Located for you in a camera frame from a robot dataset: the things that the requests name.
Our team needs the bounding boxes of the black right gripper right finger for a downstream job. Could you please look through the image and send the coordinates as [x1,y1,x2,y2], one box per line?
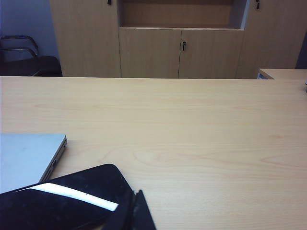
[133,189,157,230]

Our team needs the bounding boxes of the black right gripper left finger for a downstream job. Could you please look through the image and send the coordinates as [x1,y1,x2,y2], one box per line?
[95,191,135,230]

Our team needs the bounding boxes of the black smartphone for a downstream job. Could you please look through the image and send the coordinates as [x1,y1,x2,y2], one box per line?
[0,163,135,230]

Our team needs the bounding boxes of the silver Dell laptop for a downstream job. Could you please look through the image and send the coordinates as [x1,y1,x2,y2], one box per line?
[0,133,68,194]

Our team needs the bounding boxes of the light wooden shelf cabinet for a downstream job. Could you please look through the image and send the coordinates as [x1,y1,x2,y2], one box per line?
[49,0,307,80]

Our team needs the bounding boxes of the black office chair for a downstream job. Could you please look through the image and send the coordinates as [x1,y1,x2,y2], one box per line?
[0,35,63,77]

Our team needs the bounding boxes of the light wooden side desk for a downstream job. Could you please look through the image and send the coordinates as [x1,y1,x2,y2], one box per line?
[258,68,307,81]

